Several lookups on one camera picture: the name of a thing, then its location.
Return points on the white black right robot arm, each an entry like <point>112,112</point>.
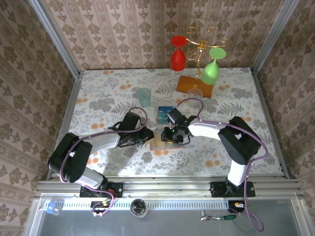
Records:
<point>204,129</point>

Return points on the blue and white adapter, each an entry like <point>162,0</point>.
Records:
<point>50,208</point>

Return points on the teal plastic cup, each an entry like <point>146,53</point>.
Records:
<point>144,98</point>

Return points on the floral tablecloth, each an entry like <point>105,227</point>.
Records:
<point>110,81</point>

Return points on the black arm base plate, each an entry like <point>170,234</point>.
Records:
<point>216,189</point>
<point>118,189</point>

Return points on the clear plastic cup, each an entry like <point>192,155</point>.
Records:
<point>195,93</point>

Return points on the silver ratchet wrench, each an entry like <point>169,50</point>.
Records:
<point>204,217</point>

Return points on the grey metal shelf panel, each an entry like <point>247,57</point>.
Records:
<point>172,226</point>

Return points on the aluminium frame post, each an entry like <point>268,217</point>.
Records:
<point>274,37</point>
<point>56,37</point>

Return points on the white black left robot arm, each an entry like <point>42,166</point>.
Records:
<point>103,143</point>

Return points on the red plastic wine glass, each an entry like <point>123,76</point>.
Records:
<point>177,60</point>

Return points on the aluminium table side rail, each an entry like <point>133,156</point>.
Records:
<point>267,110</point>
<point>72,98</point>

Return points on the gold credit card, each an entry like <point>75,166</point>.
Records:
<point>158,145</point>

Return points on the green plastic wine glass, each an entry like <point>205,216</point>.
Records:
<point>210,72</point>

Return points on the dark blue credit card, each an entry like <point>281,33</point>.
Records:
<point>162,109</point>

